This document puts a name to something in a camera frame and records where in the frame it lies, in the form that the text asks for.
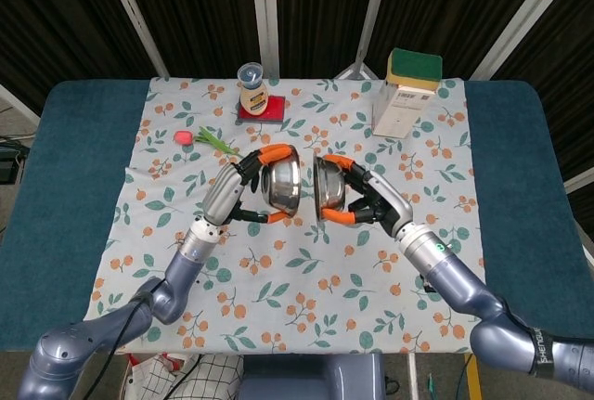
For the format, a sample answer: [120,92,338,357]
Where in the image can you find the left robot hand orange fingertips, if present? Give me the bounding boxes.
[202,142,298,226]

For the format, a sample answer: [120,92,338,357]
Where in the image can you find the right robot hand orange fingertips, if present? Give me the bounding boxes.
[319,153,415,238]

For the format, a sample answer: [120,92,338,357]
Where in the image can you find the stainless steel bowl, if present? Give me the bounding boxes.
[259,145,303,219]
[311,153,347,221]

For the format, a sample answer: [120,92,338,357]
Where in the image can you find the pink artificial tulip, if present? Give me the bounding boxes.
[174,126,240,156]

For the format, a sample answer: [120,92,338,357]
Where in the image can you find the tall white carton box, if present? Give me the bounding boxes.
[372,78,438,138]

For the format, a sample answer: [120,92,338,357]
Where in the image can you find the red pad with black rim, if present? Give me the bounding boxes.
[236,95,288,125]

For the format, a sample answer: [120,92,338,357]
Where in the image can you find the mayonnaise squeeze bottle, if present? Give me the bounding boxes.
[236,62,271,118]

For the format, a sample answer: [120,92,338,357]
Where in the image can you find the fruit and leaf print tablecloth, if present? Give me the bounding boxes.
[83,75,488,355]

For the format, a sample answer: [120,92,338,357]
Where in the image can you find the yellow and green sponge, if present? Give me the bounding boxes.
[384,47,443,94]

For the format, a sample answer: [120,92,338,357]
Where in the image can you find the teal table cover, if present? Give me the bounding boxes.
[0,78,587,355]

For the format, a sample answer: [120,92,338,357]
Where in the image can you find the dark pleated curtain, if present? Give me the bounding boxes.
[0,0,594,215]

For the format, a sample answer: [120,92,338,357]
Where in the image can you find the white checked bag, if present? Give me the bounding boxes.
[127,352,245,400]

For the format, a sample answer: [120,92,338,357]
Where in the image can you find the blue-grey robot torso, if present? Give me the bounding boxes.
[239,353,386,400]

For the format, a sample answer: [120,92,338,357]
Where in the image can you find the black cable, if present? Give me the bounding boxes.
[90,296,155,400]

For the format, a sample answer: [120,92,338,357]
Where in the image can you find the white frame bar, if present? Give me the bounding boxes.
[97,0,171,80]
[0,83,41,128]
[332,0,395,81]
[563,166,594,198]
[249,0,280,80]
[466,0,575,82]

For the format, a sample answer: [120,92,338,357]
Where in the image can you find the black devices with cables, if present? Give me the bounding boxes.
[0,134,32,188]

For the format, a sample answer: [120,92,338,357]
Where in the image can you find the black printed arm strap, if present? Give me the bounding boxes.
[523,323,557,381]

